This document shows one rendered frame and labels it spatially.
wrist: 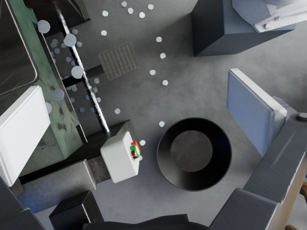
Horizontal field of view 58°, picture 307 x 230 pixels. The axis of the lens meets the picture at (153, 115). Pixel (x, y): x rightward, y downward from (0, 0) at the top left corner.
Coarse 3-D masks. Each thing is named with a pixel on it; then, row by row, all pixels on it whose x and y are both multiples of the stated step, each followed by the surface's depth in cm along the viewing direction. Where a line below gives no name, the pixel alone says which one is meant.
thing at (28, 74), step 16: (0, 0) 35; (0, 16) 35; (0, 32) 35; (16, 32) 35; (0, 48) 35; (16, 48) 35; (0, 64) 36; (16, 64) 36; (32, 64) 36; (0, 80) 36; (16, 80) 36; (32, 80) 36; (0, 96) 37
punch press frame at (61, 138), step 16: (16, 0) 58; (16, 16) 54; (32, 16) 65; (32, 32) 60; (64, 32) 94; (32, 48) 56; (48, 64) 62; (80, 64) 95; (48, 80) 58; (16, 96) 49; (48, 96) 55; (0, 112) 49; (64, 112) 60; (96, 112) 96; (48, 128) 50; (64, 128) 57; (48, 144) 50; (64, 144) 53; (80, 144) 63; (32, 160) 50; (48, 160) 50
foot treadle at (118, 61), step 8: (112, 48) 96; (120, 48) 96; (128, 48) 96; (104, 56) 96; (112, 56) 97; (120, 56) 97; (128, 56) 97; (104, 64) 97; (112, 64) 97; (120, 64) 97; (128, 64) 97; (136, 64) 97; (88, 72) 98; (96, 72) 98; (104, 72) 98; (112, 72) 97; (120, 72) 97; (128, 72) 97; (64, 80) 99; (72, 80) 99; (80, 80) 98
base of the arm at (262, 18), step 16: (240, 0) 65; (256, 0) 60; (272, 0) 56; (288, 0) 55; (304, 0) 59; (240, 16) 68; (256, 16) 64; (272, 16) 63; (288, 16) 68; (304, 16) 68
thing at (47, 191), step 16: (112, 128) 104; (128, 128) 112; (96, 144) 73; (64, 160) 66; (80, 160) 53; (96, 160) 53; (32, 176) 60; (48, 176) 51; (64, 176) 51; (80, 176) 51; (96, 176) 53; (32, 192) 51; (48, 192) 51; (64, 192) 51; (80, 192) 51; (32, 208) 51
